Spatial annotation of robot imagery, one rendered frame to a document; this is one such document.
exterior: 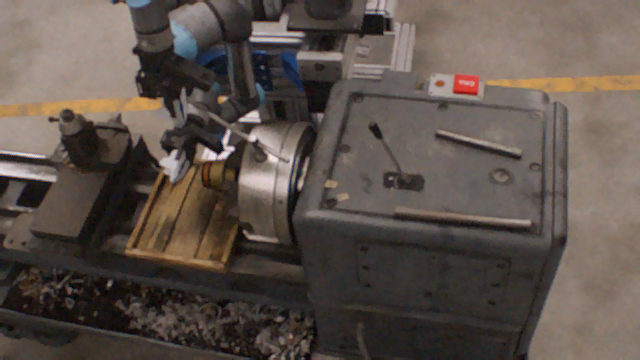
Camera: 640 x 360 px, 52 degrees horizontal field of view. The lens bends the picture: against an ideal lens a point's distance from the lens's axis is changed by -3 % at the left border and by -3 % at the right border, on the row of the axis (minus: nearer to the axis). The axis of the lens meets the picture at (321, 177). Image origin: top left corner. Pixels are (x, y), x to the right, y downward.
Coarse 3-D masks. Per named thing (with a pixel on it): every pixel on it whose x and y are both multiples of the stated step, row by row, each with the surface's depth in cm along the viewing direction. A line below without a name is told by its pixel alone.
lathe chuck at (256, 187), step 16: (256, 128) 165; (272, 128) 165; (288, 128) 165; (272, 144) 161; (256, 160) 160; (272, 160) 159; (240, 176) 160; (256, 176) 159; (272, 176) 158; (240, 192) 160; (256, 192) 159; (272, 192) 158; (240, 208) 162; (256, 208) 160; (272, 208) 159; (256, 224) 163; (272, 224) 162; (272, 240) 169
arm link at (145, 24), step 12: (132, 0) 128; (144, 0) 128; (156, 0) 129; (168, 0) 132; (132, 12) 131; (144, 12) 130; (156, 12) 131; (168, 12) 134; (144, 24) 131; (156, 24) 132; (168, 24) 135
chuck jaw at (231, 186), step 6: (222, 186) 172; (228, 186) 172; (234, 186) 172; (222, 192) 173; (228, 192) 171; (234, 192) 171; (228, 198) 170; (234, 198) 169; (228, 204) 171; (234, 204) 168; (228, 210) 167; (234, 210) 167; (228, 216) 167; (234, 216) 166; (234, 222) 169; (240, 222) 168; (246, 222) 165; (246, 228) 167; (252, 228) 166
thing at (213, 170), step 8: (208, 160) 177; (216, 160) 176; (224, 160) 175; (208, 168) 175; (216, 168) 174; (224, 168) 174; (232, 168) 174; (208, 176) 175; (216, 176) 173; (224, 176) 174; (232, 176) 173; (208, 184) 176; (216, 184) 174
